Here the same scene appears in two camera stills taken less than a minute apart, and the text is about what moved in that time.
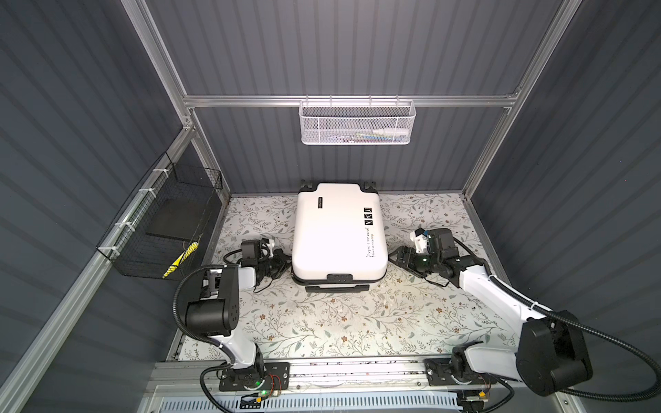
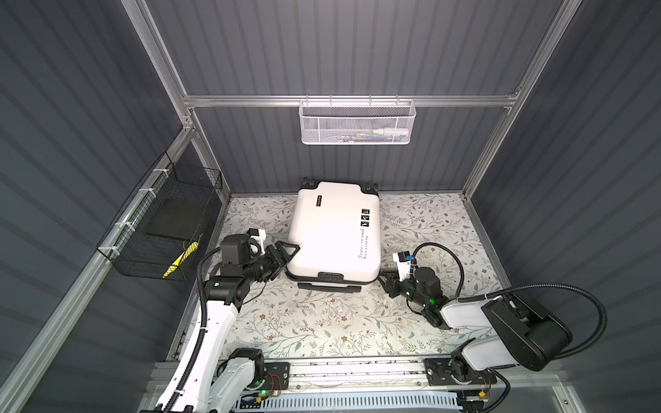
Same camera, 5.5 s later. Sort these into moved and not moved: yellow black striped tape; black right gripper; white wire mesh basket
Moved: black right gripper
Not moved: white wire mesh basket; yellow black striped tape
